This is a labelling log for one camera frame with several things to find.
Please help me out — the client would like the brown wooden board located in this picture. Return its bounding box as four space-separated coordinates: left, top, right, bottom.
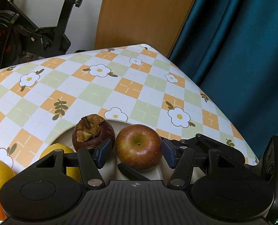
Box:
94 0 204 58

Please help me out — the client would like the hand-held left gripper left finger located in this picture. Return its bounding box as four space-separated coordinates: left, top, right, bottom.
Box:
36 138 113 190

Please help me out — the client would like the black exercise bike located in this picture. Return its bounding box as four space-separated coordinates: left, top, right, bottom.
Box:
0 0 108 68

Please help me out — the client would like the teal satin curtain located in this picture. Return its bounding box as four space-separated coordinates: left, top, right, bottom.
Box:
168 0 278 158

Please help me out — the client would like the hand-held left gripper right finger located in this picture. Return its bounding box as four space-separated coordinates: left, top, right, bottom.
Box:
162 138 238 190

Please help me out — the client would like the red apple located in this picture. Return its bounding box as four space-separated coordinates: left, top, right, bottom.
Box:
115 124 163 172

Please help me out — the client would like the dark purple mangosteen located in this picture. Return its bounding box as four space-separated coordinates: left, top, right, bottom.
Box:
72 114 116 151

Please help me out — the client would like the cream round plate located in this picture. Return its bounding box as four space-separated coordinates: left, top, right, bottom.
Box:
49 119 206 185

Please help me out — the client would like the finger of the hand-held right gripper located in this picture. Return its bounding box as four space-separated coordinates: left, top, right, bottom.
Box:
176 133 246 167
117 163 151 181

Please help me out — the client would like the checkered floral tablecloth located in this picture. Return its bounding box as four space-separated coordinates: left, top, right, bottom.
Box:
0 43 259 225

